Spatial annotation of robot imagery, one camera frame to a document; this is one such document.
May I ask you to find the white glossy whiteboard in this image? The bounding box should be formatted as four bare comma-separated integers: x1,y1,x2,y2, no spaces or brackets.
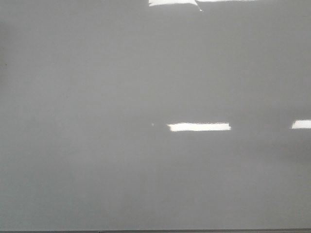
0,0,311,231

